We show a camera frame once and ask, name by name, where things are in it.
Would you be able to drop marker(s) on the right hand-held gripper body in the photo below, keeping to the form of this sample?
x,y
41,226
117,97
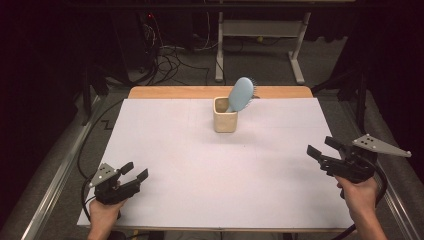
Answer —
x,y
353,168

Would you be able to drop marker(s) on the person's left hand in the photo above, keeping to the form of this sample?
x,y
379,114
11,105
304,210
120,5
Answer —
x,y
103,216

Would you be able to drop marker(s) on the aluminium floor rail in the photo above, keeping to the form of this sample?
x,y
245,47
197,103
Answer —
x,y
358,123
56,180

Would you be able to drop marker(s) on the beige square cup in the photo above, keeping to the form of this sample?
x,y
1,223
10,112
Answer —
x,y
225,123

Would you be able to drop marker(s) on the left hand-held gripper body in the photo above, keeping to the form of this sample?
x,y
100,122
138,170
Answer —
x,y
111,193

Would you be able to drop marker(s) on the small yellow-green ball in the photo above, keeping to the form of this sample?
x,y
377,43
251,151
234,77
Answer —
x,y
260,39

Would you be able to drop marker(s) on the black metal stand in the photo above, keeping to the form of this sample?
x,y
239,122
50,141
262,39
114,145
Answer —
x,y
361,110
87,100

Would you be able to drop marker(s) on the person's right hand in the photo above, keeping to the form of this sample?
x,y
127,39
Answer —
x,y
360,196

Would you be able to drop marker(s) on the black computer tower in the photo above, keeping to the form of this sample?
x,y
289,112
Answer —
x,y
133,43

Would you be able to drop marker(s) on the white table sheet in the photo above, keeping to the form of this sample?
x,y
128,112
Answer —
x,y
200,186

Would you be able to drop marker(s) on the light blue hairbrush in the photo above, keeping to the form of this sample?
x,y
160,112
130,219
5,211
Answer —
x,y
240,93

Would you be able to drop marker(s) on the white metal desk frame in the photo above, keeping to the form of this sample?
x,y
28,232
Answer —
x,y
260,28

